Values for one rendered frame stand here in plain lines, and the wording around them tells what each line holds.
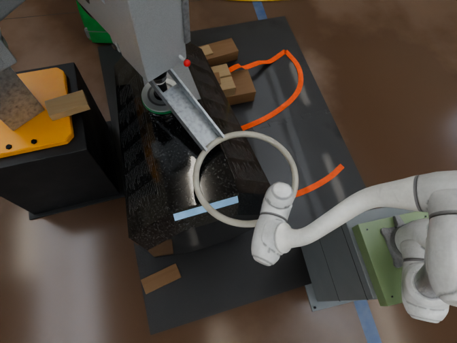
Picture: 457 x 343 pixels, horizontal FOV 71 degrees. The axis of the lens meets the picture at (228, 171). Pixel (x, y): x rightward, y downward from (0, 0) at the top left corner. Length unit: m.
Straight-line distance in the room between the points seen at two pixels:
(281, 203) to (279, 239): 0.12
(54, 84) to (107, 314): 1.44
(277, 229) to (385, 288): 0.70
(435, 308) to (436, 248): 0.58
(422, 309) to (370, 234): 0.38
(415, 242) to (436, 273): 0.61
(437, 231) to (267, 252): 0.49
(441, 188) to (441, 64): 2.96
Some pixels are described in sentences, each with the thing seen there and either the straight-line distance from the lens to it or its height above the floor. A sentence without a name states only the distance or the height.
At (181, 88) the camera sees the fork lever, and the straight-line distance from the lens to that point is 1.66.
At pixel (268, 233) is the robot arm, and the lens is 1.10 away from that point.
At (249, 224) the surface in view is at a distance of 1.40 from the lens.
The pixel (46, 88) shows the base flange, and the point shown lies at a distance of 2.10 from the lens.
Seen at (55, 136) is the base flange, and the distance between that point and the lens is 1.91.
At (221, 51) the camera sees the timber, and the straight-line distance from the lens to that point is 3.00.
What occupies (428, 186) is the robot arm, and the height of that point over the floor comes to 1.58.
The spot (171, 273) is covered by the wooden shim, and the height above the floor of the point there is 0.03.
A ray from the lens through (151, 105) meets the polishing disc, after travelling 1.77.
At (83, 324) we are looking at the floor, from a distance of 2.44.
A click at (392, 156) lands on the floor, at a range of 3.00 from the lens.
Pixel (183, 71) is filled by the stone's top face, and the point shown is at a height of 0.84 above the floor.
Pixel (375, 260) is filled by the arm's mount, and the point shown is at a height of 0.87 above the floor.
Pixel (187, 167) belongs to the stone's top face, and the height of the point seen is 0.84.
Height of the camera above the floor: 2.32
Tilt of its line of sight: 67 degrees down
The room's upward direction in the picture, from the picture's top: 10 degrees clockwise
